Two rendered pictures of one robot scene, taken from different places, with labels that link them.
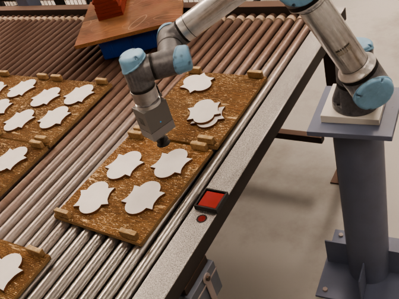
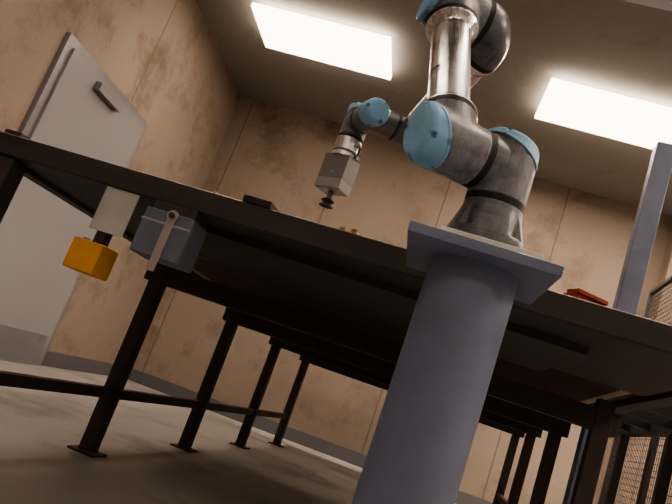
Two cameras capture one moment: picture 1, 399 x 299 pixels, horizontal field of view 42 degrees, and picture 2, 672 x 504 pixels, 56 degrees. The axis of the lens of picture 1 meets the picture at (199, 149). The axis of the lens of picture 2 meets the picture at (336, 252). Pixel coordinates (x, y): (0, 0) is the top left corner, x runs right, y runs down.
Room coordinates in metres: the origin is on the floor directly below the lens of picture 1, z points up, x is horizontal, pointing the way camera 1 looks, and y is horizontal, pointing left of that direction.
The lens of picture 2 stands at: (0.65, -1.50, 0.54)
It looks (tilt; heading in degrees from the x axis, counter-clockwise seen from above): 12 degrees up; 65
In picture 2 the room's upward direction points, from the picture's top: 20 degrees clockwise
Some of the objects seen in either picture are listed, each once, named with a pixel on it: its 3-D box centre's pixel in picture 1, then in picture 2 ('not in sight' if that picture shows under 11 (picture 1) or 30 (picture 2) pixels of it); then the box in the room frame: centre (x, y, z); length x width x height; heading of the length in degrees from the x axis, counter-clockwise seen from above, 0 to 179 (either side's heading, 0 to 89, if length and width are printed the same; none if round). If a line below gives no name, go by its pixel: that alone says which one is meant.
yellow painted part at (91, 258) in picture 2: not in sight; (103, 231); (0.82, 0.25, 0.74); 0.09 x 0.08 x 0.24; 140
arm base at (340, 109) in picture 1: (355, 90); (488, 225); (1.38, -0.54, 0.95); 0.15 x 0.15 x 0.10
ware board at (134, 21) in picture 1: (132, 11); not in sight; (2.44, 0.10, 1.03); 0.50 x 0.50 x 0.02; 80
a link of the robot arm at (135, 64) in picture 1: (137, 70); (356, 124); (1.32, 0.10, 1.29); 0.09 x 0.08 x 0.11; 83
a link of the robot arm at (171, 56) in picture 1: (171, 59); (375, 117); (1.32, 0.00, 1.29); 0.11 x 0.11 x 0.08; 83
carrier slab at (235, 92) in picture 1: (200, 106); not in sight; (1.61, -0.05, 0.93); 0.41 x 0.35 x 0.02; 140
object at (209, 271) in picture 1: (195, 289); (167, 241); (0.96, 0.14, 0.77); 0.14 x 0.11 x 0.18; 140
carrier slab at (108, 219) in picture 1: (135, 183); not in sight; (1.30, 0.23, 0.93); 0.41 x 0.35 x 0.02; 138
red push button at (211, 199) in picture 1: (211, 200); not in sight; (1.12, 0.01, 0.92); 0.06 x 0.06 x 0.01; 50
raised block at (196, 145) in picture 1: (199, 146); not in sight; (1.35, 0.00, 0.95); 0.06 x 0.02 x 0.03; 48
